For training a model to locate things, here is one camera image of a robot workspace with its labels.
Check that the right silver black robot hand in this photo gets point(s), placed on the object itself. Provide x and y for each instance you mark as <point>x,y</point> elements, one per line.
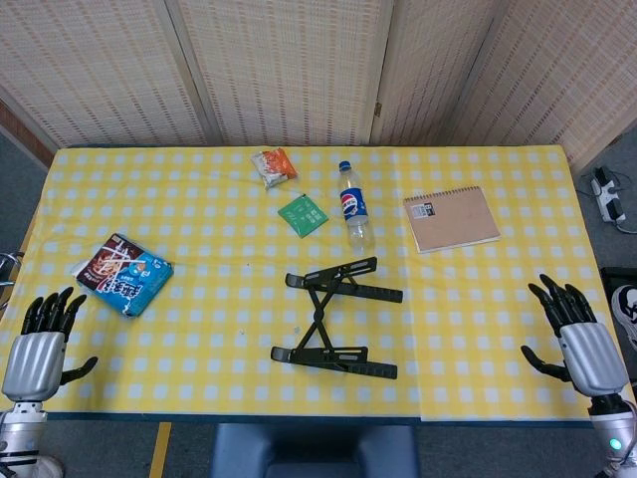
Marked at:
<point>592,353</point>

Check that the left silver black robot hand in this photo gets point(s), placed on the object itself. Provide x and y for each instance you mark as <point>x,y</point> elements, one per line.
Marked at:
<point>35,358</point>

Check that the black folding laptop stand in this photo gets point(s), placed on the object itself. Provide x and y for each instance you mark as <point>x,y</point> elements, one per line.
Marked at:
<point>318,355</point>

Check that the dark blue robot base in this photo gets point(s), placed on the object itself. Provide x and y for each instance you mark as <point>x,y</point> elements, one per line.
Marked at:
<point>239,448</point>

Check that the woven bamboo folding screen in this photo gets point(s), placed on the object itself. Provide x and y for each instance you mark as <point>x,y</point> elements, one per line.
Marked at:
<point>298,65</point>

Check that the black floor mat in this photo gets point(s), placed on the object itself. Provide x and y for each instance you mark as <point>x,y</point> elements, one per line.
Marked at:
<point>607,299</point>

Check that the black white sneaker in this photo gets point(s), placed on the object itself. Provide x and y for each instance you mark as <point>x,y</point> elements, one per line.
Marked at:
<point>628,304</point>

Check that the blue brown noodle package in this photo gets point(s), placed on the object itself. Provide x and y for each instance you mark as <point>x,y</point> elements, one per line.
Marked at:
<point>124,276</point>

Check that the white power strip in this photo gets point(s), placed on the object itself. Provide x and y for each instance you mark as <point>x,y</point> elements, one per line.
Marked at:
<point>608,196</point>

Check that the brown spiral notebook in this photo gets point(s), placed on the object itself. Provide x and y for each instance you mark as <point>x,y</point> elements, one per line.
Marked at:
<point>453,219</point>

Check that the yellow white checked tablecloth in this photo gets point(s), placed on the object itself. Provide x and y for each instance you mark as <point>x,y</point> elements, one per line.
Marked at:
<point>224,249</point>

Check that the clear Pepsi plastic bottle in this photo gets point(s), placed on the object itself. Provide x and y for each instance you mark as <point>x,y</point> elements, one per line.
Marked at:
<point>353,204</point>

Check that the green square sachet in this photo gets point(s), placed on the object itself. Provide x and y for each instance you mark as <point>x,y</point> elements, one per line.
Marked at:
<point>302,215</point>

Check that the orange white snack packet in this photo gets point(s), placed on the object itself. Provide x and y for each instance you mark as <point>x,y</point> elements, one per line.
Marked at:
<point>276,167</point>

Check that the chrome metal stool frame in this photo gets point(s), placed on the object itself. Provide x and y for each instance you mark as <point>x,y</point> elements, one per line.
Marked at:
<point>10,259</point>

